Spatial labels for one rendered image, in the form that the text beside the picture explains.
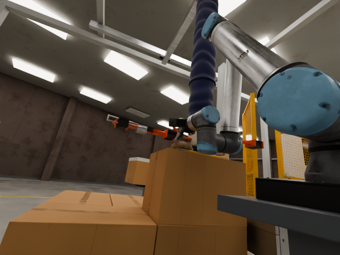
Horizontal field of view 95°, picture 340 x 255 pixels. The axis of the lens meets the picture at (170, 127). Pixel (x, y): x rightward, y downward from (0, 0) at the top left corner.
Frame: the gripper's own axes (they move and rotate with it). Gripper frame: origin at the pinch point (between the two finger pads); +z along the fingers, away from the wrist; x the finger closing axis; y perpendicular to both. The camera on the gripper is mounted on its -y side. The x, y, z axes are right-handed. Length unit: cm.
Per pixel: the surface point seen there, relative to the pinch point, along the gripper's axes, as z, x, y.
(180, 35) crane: 87, 189, 29
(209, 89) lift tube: 3, 43, 28
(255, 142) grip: -17, 0, 53
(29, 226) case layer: -5, -54, -59
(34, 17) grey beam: 195, 206, -201
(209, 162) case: -6.5, -17.5, 24.0
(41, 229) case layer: -5, -55, -54
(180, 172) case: -5.6, -26.2, 4.5
